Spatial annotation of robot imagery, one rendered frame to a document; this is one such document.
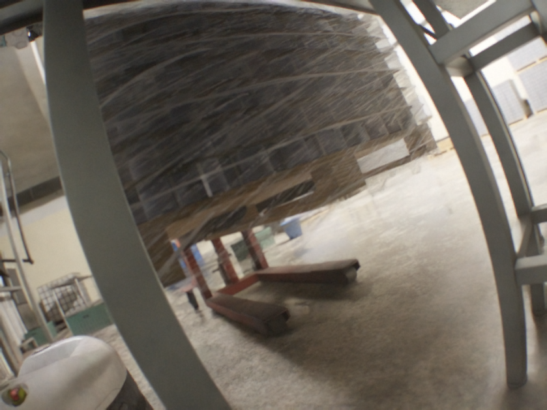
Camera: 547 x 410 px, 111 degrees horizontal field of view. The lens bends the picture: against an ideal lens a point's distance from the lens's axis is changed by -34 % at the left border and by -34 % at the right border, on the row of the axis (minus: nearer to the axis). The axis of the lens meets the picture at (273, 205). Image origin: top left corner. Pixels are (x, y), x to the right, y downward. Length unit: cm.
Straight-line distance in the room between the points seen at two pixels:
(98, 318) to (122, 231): 365
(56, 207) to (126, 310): 1001
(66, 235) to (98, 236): 973
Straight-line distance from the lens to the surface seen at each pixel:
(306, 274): 159
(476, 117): 768
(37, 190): 962
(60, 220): 1005
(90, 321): 388
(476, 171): 41
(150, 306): 19
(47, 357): 99
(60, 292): 835
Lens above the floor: 47
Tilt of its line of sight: 1 degrees up
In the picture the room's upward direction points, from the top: 24 degrees counter-clockwise
